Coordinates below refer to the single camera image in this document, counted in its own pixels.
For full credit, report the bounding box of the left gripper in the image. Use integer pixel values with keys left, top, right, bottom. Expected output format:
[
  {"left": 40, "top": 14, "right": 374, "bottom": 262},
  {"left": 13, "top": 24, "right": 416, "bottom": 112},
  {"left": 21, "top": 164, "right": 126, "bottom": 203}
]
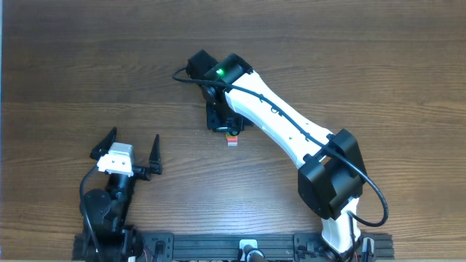
[{"left": 90, "top": 127, "right": 164, "bottom": 182}]

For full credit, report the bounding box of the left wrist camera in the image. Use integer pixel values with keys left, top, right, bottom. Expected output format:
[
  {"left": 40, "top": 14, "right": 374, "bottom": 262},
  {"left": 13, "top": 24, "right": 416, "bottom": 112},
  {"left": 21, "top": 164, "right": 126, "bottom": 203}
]
[{"left": 96, "top": 142, "right": 135, "bottom": 178}]

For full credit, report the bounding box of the black cable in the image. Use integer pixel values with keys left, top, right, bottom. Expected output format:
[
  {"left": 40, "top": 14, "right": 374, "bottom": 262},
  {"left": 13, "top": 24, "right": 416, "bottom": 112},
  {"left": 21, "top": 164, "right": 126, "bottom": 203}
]
[
  {"left": 79, "top": 165, "right": 105, "bottom": 262},
  {"left": 172, "top": 67, "right": 390, "bottom": 229}
]

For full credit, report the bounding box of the mounting rail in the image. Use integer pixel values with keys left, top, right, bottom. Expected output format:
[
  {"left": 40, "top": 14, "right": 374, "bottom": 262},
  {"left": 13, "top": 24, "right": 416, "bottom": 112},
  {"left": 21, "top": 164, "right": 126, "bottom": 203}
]
[{"left": 71, "top": 231, "right": 395, "bottom": 262}]

